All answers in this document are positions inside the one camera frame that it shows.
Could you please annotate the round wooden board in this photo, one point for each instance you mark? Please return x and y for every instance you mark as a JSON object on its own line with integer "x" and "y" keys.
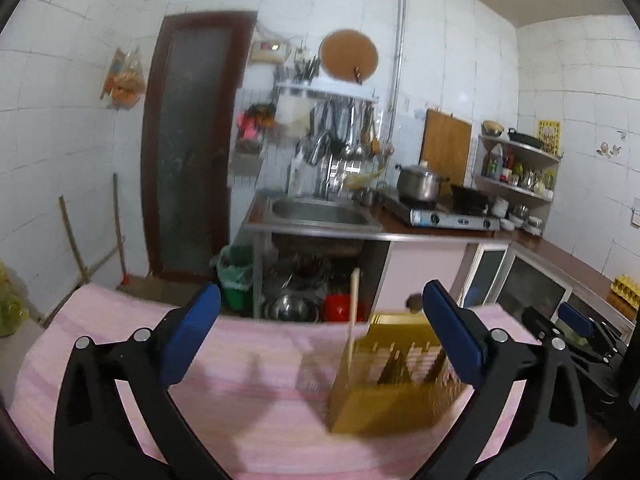
{"x": 345, "y": 52}

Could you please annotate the black pan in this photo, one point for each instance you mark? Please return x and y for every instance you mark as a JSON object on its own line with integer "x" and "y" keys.
{"x": 525, "y": 139}

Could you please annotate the egg carton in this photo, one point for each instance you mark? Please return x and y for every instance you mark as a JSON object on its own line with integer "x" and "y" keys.
{"x": 625, "y": 292}

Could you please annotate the steel sink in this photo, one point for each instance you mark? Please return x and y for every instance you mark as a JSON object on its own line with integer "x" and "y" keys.
{"x": 315, "y": 212}

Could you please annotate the white wall socket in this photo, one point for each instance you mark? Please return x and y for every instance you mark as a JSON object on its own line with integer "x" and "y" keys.
{"x": 636, "y": 212}

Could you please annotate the kitchen counter cabinets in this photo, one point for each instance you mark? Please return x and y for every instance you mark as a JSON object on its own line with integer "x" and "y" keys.
{"x": 425, "y": 265}

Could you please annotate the clear oil bottle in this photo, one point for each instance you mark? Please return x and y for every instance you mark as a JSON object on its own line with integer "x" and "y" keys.
{"x": 495, "y": 165}

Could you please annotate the row of hanging steel utensils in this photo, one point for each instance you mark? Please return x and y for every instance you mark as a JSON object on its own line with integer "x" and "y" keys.
{"x": 352, "y": 130}

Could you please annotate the white wall rack shelf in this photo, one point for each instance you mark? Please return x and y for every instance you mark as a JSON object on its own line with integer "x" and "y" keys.
{"x": 325, "y": 89}

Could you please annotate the white cup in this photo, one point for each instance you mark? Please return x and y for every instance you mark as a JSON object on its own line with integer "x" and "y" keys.
{"x": 501, "y": 207}

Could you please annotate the steel bowl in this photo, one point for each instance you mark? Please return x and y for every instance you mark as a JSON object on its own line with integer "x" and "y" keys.
{"x": 292, "y": 307}

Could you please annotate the flat wooden stick utensil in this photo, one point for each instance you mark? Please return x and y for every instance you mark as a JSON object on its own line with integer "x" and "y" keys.
{"x": 354, "y": 300}

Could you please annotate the small wall decal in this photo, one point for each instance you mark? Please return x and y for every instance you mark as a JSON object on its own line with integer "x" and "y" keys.
{"x": 609, "y": 149}

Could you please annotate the grey wall pipe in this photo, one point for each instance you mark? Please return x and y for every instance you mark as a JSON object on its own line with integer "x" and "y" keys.
{"x": 398, "y": 35}

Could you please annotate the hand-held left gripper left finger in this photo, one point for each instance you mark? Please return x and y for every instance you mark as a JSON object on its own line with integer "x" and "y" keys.
{"x": 187, "y": 340}

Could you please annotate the leaning wooden stick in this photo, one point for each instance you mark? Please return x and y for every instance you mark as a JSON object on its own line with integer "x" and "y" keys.
{"x": 119, "y": 230}
{"x": 72, "y": 235}

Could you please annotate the corner wall shelf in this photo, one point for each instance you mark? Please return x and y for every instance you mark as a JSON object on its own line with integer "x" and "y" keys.
{"x": 515, "y": 189}

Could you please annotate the green trash bin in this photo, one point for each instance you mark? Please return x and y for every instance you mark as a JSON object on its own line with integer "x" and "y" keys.
{"x": 237, "y": 280}

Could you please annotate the white electrical box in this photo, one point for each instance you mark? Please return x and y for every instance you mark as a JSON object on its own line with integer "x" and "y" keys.
{"x": 267, "y": 50}

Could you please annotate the yellowish metal bowl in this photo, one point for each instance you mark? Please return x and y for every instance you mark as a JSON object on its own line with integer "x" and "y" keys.
{"x": 493, "y": 127}

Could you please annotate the pink striped cloth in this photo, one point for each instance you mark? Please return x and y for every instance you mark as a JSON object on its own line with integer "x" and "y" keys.
{"x": 280, "y": 410}

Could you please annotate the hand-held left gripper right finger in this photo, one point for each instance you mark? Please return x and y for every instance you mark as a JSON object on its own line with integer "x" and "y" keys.
{"x": 457, "y": 340}

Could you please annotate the red pot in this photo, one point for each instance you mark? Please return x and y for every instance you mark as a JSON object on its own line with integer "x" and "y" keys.
{"x": 337, "y": 305}

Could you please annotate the dark wooden door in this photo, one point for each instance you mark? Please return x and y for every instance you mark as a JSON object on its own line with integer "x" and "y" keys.
{"x": 195, "y": 160}

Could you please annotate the yellow utensil holder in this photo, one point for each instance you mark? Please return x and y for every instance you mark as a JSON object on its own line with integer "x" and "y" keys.
{"x": 380, "y": 405}

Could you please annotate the red hanging cloth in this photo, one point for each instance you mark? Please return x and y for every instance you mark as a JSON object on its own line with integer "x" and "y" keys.
{"x": 250, "y": 122}

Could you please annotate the yellow plastic bottle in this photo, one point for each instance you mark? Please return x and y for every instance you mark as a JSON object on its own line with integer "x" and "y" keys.
{"x": 10, "y": 310}

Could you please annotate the wooden cutting board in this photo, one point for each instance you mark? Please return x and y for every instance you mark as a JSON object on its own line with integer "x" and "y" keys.
{"x": 447, "y": 140}

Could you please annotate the hanging orange plastic bag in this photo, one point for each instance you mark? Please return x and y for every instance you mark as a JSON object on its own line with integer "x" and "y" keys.
{"x": 125, "y": 85}

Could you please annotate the black wok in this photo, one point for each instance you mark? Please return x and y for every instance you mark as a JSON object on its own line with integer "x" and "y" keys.
{"x": 470, "y": 199}

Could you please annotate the steel pot with lid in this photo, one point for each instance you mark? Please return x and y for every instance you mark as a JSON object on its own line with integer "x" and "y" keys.
{"x": 420, "y": 185}

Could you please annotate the knife holder with knives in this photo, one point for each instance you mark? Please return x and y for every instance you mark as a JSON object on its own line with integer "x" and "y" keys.
{"x": 306, "y": 67}

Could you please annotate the steel gas stove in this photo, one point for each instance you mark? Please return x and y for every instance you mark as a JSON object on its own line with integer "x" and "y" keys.
{"x": 440, "y": 217}

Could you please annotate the yellow wall poster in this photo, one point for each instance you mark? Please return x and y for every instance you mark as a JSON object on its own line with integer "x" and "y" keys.
{"x": 548, "y": 137}

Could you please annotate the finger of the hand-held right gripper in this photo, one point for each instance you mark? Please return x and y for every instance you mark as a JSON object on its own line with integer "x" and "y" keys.
{"x": 540, "y": 325}
{"x": 577, "y": 322}

